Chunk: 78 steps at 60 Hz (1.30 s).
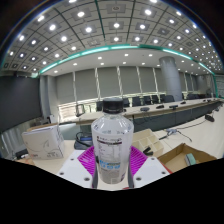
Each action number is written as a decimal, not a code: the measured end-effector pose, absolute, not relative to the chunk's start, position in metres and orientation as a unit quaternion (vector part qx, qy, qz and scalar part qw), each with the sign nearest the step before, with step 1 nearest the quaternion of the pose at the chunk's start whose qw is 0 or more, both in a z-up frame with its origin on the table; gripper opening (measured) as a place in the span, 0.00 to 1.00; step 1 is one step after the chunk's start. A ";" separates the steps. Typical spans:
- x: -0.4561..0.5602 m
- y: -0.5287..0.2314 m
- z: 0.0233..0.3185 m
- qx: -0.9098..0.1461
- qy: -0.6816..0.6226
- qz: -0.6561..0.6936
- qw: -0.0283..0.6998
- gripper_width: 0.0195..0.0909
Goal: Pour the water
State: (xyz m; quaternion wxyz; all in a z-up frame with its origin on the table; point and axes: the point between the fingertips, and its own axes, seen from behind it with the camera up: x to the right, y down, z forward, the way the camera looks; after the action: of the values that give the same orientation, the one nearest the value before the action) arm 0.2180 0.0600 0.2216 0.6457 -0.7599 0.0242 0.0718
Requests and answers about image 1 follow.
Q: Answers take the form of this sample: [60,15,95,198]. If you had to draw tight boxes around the black tabletop device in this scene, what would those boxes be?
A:
[204,113,215,123]

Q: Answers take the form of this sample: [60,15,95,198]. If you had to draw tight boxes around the green block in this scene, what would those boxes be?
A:
[184,153,198,167]

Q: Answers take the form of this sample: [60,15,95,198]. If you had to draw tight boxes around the black stapler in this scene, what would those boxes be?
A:
[143,146,155,157]

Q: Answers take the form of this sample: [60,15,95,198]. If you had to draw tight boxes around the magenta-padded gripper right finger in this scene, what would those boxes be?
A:
[128,145,172,189]

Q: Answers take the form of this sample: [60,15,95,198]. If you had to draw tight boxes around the black desk phone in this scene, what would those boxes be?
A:
[73,131,94,150]

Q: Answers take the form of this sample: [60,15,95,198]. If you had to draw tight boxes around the round ceiling lights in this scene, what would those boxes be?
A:
[0,0,224,73]

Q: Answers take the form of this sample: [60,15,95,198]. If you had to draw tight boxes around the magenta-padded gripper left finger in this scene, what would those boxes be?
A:
[56,146,101,189]

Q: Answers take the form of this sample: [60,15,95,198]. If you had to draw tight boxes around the row of black office chairs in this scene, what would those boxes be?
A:
[96,94,201,108]

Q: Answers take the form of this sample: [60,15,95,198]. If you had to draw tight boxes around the clear plastic bottle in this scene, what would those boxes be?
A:
[90,97,135,185]

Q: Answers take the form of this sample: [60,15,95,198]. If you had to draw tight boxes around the large white printed cardboard box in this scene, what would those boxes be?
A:
[21,123,66,161]

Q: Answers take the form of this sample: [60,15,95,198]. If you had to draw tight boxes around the black desktop device with cables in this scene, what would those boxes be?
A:
[14,148,30,160]

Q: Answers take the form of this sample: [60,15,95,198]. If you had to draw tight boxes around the long curved conference desk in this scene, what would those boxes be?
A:
[58,98,224,133]

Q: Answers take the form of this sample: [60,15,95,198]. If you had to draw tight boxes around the open brown box, red side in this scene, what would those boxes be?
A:
[157,143,218,174]

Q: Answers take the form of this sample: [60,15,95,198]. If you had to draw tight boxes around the small black desk monitor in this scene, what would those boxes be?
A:
[75,103,86,118]

